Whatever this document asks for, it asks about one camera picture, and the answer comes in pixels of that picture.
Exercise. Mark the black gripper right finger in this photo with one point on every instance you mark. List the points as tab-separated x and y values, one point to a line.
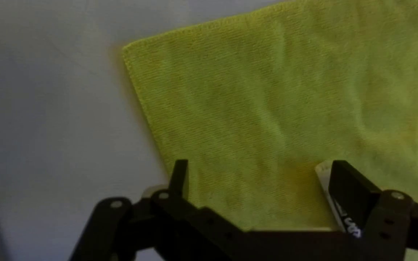
393	222

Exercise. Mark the green microfibre towel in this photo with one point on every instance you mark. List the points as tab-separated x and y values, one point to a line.
277	95

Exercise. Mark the black marker with white cap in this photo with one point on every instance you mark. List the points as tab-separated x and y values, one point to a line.
323	175

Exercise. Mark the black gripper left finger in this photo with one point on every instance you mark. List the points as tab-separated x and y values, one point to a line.
142	232

